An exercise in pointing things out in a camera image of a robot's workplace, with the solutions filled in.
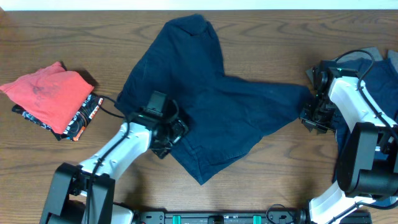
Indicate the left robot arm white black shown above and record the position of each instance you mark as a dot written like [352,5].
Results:
[85,193]

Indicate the folded red shirt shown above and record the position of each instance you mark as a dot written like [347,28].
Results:
[52,94]

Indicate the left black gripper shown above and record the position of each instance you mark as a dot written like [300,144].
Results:
[180,128]

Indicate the grey garment under pile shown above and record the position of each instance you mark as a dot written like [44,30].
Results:
[384,69]

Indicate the blue denim garment pile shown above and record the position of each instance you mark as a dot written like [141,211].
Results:
[385,95]

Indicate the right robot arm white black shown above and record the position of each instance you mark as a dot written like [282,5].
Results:
[366,170]

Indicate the dark navy shorts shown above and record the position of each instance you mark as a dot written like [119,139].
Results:
[226,116]

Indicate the folded black printed shirt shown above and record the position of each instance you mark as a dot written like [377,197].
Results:
[78,123]

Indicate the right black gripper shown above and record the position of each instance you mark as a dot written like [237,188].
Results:
[321,128]

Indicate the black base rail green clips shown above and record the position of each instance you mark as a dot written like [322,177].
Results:
[214,217]

